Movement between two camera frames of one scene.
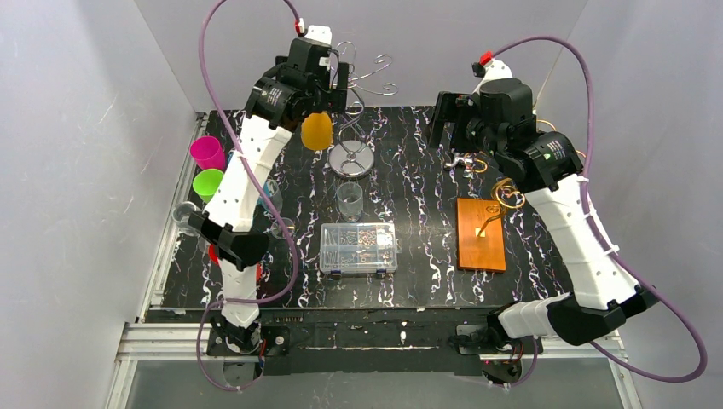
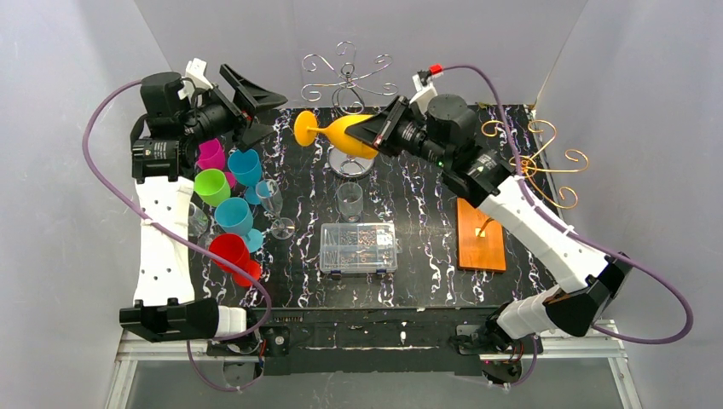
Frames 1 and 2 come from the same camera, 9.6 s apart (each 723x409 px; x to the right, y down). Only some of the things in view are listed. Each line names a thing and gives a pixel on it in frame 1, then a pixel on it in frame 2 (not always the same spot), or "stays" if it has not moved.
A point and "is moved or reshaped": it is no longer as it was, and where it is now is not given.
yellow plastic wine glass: [316, 131] is moved or reshaped
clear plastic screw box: [362, 248] stays
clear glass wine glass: [274, 197] stays
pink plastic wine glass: [208, 152] stays
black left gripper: [337, 77] → [238, 112]
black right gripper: [449, 112] → [392, 125]
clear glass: [349, 198] stays
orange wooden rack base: [480, 234] stays
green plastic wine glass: [206, 183] stays
